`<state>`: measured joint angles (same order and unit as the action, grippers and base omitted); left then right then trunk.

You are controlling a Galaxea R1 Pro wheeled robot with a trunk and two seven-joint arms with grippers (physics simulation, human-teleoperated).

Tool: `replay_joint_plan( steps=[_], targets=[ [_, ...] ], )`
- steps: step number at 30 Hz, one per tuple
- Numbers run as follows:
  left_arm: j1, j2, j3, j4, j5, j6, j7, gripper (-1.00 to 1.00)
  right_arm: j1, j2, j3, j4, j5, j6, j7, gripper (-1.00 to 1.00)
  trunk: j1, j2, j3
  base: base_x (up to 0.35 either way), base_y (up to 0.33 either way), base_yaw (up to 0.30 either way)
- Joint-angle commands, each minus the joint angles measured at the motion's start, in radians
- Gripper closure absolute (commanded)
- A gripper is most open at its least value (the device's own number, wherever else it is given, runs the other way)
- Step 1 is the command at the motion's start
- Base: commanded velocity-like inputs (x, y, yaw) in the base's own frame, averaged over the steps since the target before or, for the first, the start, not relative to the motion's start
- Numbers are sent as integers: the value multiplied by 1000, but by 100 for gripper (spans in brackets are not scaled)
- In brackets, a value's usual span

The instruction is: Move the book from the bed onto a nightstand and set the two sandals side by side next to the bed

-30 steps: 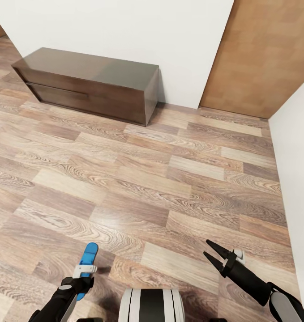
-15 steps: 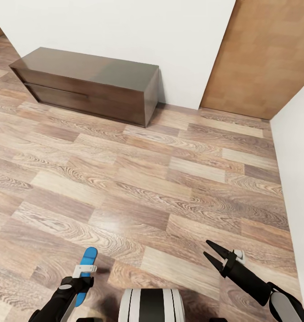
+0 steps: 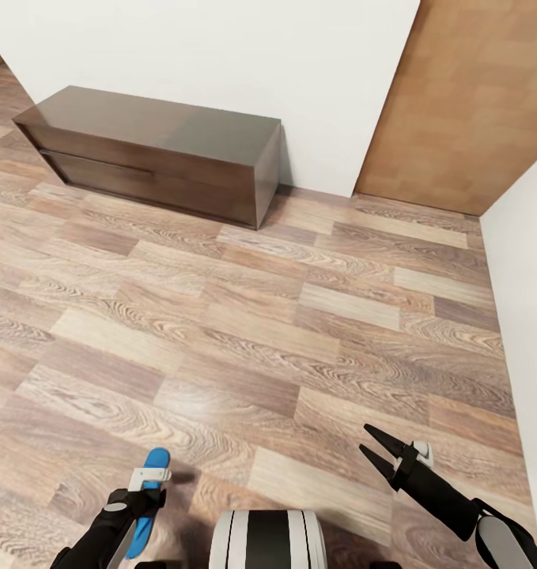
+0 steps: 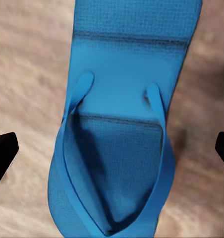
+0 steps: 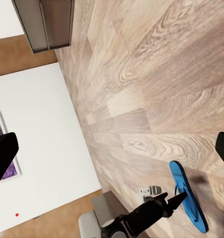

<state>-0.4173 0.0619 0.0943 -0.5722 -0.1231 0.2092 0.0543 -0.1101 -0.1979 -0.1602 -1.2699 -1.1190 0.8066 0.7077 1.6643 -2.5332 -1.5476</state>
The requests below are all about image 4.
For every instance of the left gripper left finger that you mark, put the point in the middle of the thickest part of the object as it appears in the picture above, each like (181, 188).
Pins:
(8, 150)

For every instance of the sandal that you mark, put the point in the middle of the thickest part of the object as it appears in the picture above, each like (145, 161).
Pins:
(113, 164)

